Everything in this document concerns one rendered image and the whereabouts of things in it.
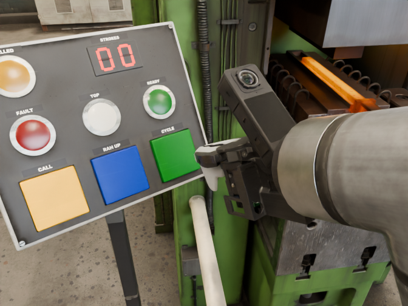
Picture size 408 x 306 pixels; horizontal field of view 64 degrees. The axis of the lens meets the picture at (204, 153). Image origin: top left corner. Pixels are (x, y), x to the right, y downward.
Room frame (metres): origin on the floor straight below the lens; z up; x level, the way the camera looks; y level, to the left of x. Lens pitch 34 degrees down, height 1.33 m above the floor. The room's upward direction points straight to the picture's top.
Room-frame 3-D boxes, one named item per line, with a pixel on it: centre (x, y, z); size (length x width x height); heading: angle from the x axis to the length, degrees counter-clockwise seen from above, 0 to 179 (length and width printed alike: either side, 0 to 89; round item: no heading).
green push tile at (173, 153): (0.47, 0.05, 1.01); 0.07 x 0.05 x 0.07; 123
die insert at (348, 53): (0.94, -0.33, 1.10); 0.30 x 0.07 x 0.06; 8
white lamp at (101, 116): (0.45, 0.16, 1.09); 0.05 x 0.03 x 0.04; 98
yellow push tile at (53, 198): (0.36, 0.22, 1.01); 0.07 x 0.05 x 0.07; 123
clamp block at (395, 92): (0.77, -0.51, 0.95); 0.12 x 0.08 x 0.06; 8
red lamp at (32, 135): (0.40, 0.24, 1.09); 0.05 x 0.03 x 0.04; 98
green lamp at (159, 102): (0.51, 0.08, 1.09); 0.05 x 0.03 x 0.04; 98
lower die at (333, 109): (0.89, -0.31, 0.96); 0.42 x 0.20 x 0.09; 8
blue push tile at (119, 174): (0.42, 0.13, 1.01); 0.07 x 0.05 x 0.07; 123
